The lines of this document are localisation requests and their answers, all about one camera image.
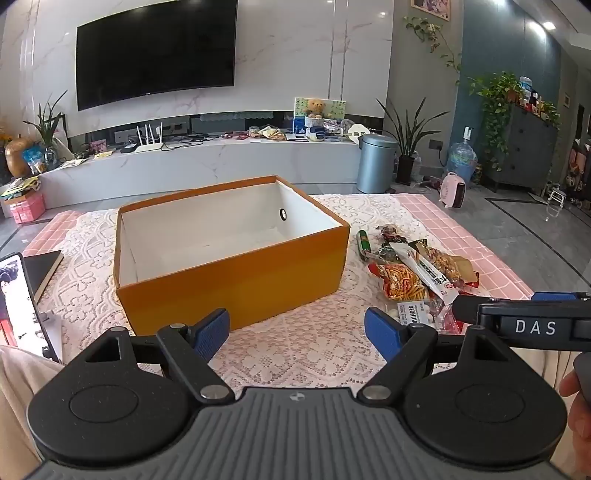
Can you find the green plant in glass vase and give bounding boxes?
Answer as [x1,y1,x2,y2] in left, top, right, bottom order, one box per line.
[23,90,70,169]

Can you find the pink checked table mat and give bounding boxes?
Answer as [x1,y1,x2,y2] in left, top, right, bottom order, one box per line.
[23,193,534,301]

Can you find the smartphone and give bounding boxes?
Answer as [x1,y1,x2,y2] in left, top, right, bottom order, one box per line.
[0,251,40,354]

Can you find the orange cardboard box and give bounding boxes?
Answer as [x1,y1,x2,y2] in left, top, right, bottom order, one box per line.
[113,174,352,335]

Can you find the white marble television console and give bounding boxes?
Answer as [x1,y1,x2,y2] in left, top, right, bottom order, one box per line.
[39,134,365,206]

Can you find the orange spicy strips packet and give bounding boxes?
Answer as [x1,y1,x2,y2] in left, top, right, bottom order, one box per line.
[367,262,428,303]

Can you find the framed wall picture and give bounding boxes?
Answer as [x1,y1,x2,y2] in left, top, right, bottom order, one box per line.
[411,0,451,21]

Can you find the white labelled candy ball packet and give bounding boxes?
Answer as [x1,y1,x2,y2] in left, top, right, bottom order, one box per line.
[385,300,444,330]

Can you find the grey drawer cabinet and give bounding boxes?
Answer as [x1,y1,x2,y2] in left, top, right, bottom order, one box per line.
[482,104,559,192]

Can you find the person's beige clothing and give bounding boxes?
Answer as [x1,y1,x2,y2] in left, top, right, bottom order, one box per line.
[0,344,44,480]

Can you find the white router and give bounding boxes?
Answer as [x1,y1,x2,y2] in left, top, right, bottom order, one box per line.
[134,121,166,153]

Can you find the green vegetable snack packet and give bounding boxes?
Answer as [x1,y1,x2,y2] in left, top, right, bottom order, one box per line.
[372,244,407,264]

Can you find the person's right hand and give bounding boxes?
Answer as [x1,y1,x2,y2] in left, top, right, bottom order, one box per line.
[560,371,591,462]

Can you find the pink storage box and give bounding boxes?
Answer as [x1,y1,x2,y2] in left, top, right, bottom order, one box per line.
[9,191,47,225]

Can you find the long-leaf plant in black pot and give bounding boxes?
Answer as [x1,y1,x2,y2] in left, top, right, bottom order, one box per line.
[376,97,448,185]

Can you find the black wall television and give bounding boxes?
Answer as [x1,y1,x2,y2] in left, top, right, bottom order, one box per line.
[75,0,238,112]

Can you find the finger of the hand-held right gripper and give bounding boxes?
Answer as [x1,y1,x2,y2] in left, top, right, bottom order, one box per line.
[533,291,591,304]
[452,295,483,324]

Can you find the grey pedal trash can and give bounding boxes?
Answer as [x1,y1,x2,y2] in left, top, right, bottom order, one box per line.
[356,134,399,195]

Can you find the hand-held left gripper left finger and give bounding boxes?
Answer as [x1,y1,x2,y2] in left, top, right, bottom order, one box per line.
[85,308,234,407]

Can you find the small red snack packet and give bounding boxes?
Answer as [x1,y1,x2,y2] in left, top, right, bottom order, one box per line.
[373,224,409,245]

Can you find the stack of papers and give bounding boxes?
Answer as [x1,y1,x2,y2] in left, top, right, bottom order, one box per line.
[0,175,42,200]

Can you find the pink space heater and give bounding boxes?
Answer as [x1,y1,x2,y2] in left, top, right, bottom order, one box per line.
[440,172,468,209]

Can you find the blue snack bag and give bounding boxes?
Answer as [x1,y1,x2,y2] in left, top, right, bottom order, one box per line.
[21,145,47,174]

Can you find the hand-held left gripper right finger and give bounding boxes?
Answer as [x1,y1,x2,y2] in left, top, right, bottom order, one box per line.
[357,307,511,406]

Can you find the black notebook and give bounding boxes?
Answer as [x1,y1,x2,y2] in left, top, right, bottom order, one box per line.
[23,250,64,298]

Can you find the clear bag of brown snacks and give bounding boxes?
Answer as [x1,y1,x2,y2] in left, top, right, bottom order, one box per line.
[416,240,481,289]

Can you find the black cables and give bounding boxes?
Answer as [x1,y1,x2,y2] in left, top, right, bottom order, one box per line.
[166,133,218,148]

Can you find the blue water jug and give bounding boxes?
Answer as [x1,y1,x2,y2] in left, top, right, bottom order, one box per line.
[448,127,478,188]

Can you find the phone stand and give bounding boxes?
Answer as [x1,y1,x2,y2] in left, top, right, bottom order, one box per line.
[34,309,63,365]

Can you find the golden vase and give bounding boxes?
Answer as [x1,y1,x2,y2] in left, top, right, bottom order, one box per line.
[4,136,34,178]

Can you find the hanging vine plant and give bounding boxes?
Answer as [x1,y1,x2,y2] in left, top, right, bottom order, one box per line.
[403,15,462,86]

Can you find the group of small bottles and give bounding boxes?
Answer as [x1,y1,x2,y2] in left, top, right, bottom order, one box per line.
[519,76,557,118]

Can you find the green pothos plant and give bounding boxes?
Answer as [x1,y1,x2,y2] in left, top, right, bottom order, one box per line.
[468,71,525,171]

